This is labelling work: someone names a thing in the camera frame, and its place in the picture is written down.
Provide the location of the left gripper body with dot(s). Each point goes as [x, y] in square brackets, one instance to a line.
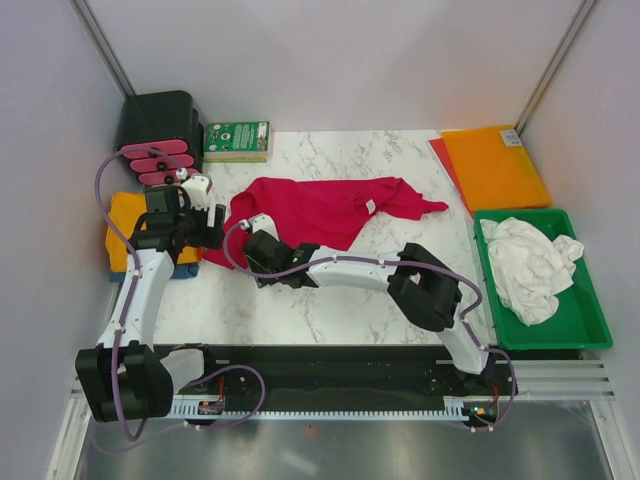
[195, 229]

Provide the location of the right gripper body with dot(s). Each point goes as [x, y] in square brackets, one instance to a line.
[263, 283]

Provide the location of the magenta t shirt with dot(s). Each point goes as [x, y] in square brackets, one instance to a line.
[329, 212]

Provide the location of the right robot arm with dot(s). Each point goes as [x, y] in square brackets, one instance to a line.
[422, 287]

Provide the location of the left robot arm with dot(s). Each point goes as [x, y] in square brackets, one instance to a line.
[122, 377]

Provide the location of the green white box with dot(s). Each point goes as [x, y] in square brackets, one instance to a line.
[238, 142]

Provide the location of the yellow folded t shirt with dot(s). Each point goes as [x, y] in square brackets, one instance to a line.
[125, 210]

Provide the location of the black pink drawer organizer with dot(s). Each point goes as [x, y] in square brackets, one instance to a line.
[161, 133]

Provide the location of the red plastic folder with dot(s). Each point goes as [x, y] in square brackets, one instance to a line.
[439, 147]

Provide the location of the orange plastic folder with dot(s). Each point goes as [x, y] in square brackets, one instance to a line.
[494, 169]

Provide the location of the white crumpled t shirt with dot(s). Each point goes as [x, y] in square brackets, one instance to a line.
[529, 269]

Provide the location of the green plastic tray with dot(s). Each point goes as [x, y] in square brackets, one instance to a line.
[579, 322]

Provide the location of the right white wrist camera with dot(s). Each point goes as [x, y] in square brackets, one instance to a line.
[260, 225]

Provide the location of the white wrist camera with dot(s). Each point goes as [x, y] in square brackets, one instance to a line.
[260, 225]
[197, 192]

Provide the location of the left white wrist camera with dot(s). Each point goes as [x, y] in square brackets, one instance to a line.
[197, 192]

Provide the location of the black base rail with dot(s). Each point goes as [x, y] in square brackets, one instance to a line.
[318, 379]

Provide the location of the left aluminium corner post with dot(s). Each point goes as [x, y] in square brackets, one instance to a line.
[98, 37]

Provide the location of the aluminium corner post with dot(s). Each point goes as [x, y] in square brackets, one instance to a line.
[98, 37]
[567, 42]

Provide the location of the white cable duct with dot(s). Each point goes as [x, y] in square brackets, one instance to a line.
[209, 408]

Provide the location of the right aluminium corner post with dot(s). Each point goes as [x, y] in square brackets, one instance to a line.
[567, 42]

